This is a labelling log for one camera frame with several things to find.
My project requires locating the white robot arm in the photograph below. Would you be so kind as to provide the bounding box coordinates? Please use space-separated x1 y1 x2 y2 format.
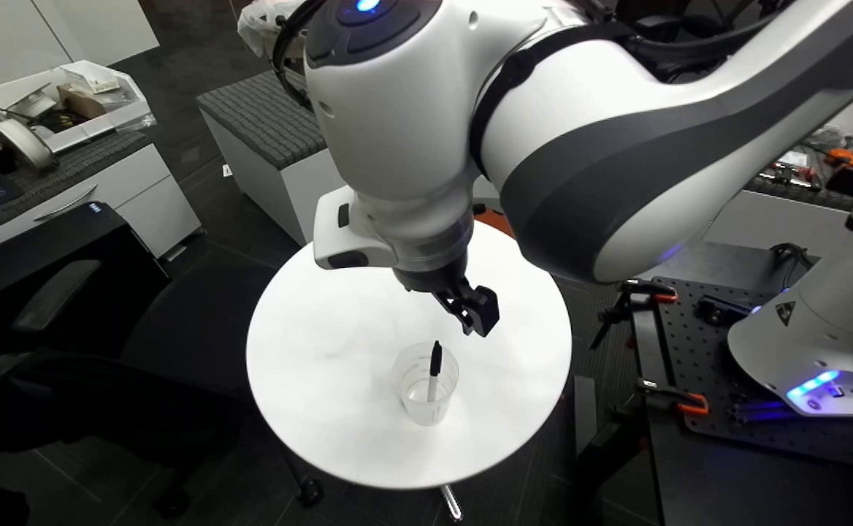
238 0 853 333

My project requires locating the cardboard box with clutter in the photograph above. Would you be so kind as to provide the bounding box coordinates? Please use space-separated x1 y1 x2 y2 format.
0 59 152 158

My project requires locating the orange handled clamp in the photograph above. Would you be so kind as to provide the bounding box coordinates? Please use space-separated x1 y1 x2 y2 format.
637 376 710 417
590 281 679 347

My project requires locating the black marker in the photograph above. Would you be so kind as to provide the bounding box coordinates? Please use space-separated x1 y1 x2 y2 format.
428 342 444 404

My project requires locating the black office chair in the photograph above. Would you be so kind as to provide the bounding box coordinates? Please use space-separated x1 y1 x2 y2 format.
0 262 253 519

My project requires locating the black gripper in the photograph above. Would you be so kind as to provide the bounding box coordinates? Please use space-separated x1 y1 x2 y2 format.
396 257 499 335

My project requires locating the grey padded bench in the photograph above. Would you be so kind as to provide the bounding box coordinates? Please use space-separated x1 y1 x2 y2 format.
200 72 343 241

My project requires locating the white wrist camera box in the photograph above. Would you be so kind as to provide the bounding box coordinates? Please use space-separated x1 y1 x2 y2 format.
313 187 396 269

